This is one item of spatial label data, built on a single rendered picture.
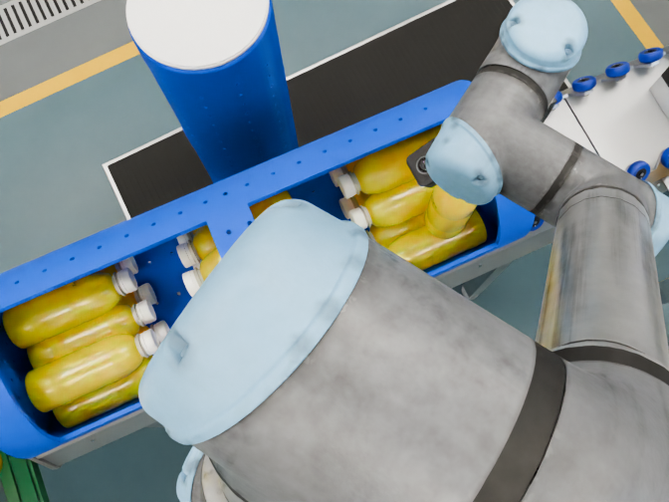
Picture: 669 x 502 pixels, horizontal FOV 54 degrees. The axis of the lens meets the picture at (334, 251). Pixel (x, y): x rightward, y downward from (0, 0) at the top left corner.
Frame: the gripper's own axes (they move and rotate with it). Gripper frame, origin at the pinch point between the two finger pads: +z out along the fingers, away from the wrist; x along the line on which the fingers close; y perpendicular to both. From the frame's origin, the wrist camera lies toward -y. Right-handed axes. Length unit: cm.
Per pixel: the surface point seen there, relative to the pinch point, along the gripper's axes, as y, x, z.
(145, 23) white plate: -33, 60, 22
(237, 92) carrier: -22, 46, 34
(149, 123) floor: -50, 101, 126
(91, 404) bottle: -65, -4, 20
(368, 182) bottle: -10.0, 9.3, 12.7
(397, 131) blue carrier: -4.2, 12.0, 4.2
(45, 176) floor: -90, 97, 126
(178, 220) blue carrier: -39.3, 12.9, 4.7
